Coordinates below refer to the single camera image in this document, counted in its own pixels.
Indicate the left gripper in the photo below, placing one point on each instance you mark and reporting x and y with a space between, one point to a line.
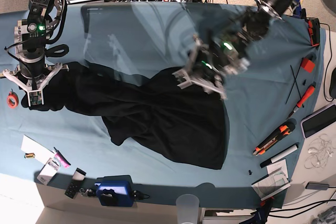
200 69

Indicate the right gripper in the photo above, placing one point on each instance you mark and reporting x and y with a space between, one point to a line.
33 86

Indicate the black t-shirt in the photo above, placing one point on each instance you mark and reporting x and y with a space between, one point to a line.
186 126

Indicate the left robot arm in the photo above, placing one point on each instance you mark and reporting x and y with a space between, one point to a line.
249 26

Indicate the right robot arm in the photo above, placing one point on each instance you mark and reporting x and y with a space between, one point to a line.
34 39

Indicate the red tape roll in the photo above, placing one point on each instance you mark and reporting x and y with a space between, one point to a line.
12 100

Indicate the white paper card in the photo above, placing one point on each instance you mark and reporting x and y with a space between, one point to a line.
41 153

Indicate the small yellow battery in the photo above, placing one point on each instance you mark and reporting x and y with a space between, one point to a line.
29 155

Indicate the teal table cloth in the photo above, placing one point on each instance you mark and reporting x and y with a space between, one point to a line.
137 40

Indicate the pink marker pen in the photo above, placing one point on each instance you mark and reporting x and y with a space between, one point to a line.
61 158

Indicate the clear plastic package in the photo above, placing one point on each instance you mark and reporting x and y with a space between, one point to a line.
49 170

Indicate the black remote control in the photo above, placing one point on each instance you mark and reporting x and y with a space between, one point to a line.
76 183

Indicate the orange utility knife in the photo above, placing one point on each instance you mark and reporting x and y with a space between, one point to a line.
277 135

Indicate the orange block tool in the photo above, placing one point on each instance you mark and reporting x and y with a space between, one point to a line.
308 65

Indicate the black white marker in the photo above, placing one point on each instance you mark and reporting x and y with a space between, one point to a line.
280 155

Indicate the orange screwdriver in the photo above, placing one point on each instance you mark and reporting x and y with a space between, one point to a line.
308 93

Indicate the translucent plastic cup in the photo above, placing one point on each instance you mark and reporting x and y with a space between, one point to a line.
187 209

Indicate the blue box device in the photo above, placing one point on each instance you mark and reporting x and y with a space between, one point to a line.
114 193

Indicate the orange black clamp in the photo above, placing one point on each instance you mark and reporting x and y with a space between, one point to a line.
314 31

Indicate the smartphone with purple case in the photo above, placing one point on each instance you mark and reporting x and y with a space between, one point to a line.
317 121

